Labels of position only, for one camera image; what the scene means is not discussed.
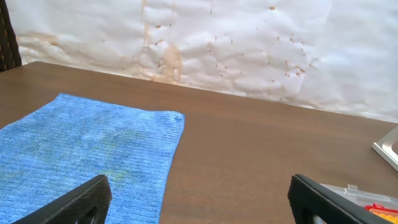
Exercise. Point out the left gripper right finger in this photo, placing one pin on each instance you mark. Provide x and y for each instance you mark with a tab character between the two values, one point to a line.
320	202

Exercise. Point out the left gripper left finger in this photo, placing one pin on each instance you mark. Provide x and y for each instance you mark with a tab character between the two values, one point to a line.
81	202

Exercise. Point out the red and yellow tip box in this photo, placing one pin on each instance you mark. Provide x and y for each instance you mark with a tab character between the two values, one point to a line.
370	200

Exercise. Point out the blue cloth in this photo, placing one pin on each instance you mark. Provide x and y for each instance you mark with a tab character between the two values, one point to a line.
84	146

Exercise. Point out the dark wicker chair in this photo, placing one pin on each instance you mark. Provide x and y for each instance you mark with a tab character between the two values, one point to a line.
7	37

